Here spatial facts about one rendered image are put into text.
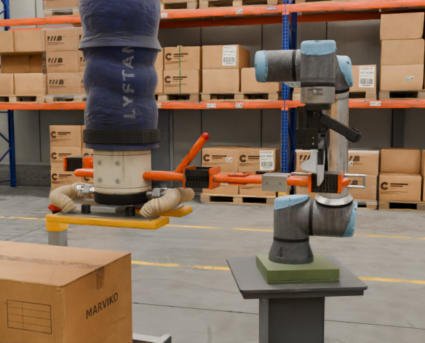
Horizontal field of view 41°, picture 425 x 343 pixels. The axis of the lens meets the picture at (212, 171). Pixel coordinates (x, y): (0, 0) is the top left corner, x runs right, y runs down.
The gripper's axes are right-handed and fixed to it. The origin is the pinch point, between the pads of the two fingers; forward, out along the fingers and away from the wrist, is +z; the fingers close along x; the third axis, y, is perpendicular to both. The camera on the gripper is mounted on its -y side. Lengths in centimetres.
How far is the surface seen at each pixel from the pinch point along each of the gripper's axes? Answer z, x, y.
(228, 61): -96, -699, 244
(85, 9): -47, 12, 64
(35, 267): 29, 8, 86
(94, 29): -41, 12, 61
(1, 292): 33, 21, 88
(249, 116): -11, -830, 246
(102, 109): -19, 12, 60
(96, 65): -31, 12, 61
